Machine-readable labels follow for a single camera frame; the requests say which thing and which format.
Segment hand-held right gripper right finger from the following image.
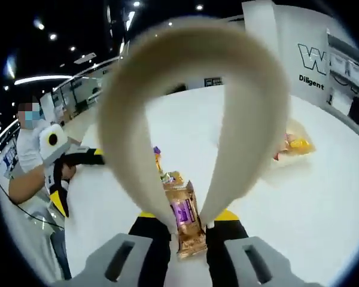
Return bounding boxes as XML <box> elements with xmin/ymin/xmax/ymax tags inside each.
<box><xmin>205</xmin><ymin>208</ymin><xmax>294</xmax><ymax>287</ymax></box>

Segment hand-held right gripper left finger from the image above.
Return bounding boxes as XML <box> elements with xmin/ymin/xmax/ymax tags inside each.
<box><xmin>68</xmin><ymin>210</ymin><xmax>172</xmax><ymax>287</ymax></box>

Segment brown purple-label food packet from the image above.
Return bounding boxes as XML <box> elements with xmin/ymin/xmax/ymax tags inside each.
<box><xmin>164</xmin><ymin>179</ymin><xmax>208</xmax><ymax>262</ymax></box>

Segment beige food tongs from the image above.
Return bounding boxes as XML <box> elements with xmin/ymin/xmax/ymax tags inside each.
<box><xmin>97</xmin><ymin>16</ymin><xmax>291</xmax><ymax>237</ymax></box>

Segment golden food packet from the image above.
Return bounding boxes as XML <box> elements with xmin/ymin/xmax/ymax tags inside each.
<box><xmin>154</xmin><ymin>154</ymin><xmax>165</xmax><ymax>176</ymax></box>

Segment beige food container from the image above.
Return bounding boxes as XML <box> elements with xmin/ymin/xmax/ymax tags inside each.
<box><xmin>270</xmin><ymin>118</ymin><xmax>317</xmax><ymax>170</ymax></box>

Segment pile of food packets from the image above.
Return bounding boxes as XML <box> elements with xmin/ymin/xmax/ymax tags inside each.
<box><xmin>273</xmin><ymin>131</ymin><xmax>315</xmax><ymax>161</ymax></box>

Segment person's left hand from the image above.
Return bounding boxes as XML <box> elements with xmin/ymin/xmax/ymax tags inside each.
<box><xmin>61</xmin><ymin>163</ymin><xmax>78</xmax><ymax>182</ymax></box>

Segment person's head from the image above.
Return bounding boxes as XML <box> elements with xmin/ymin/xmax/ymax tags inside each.
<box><xmin>17</xmin><ymin>94</ymin><xmax>42</xmax><ymax>130</ymax></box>

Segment black floor sign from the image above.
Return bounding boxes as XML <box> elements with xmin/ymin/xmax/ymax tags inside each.
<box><xmin>203</xmin><ymin>77</ymin><xmax>224</xmax><ymax>88</ymax></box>

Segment black backpack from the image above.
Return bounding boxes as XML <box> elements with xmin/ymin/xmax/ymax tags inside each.
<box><xmin>348</xmin><ymin>95</ymin><xmax>359</xmax><ymax>126</ymax></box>

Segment row of white storage boxes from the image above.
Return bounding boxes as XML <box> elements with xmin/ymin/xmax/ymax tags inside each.
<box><xmin>330</xmin><ymin>56</ymin><xmax>359</xmax><ymax>82</ymax></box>

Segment grey metal shelving unit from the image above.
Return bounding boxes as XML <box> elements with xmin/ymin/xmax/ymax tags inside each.
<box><xmin>325</xmin><ymin>28</ymin><xmax>359</xmax><ymax>136</ymax></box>

